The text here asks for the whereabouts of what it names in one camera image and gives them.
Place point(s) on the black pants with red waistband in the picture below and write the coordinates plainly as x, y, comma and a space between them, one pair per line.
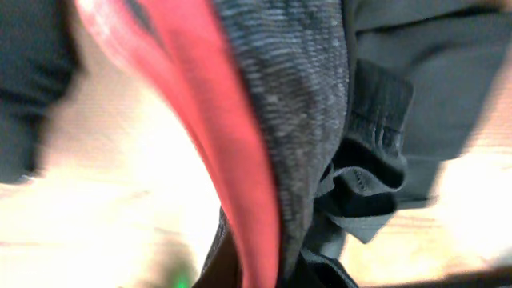
314, 119

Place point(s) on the folded black garment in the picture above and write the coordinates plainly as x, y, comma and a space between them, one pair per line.
38, 62

